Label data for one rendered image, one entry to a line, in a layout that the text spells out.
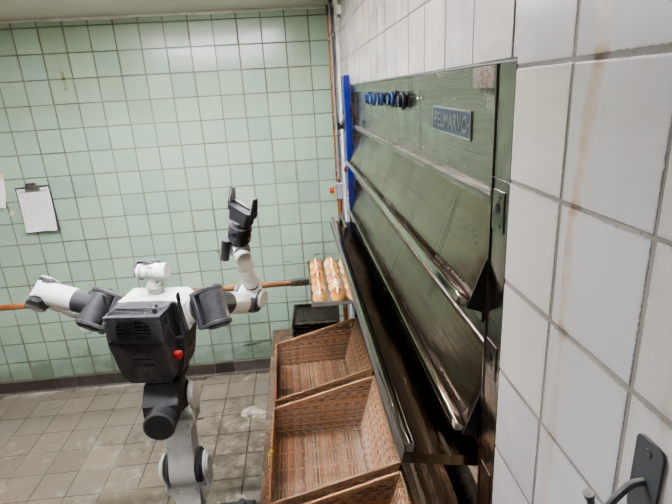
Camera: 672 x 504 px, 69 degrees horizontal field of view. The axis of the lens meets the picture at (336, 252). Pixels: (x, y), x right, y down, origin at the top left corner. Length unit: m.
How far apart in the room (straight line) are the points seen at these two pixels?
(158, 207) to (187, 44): 1.10
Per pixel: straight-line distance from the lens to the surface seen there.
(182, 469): 2.24
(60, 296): 2.08
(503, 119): 0.77
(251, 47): 3.46
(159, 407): 1.94
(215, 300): 1.81
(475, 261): 0.88
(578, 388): 0.64
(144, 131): 3.58
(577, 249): 0.60
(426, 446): 1.03
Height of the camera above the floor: 2.07
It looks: 18 degrees down
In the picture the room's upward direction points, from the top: 3 degrees counter-clockwise
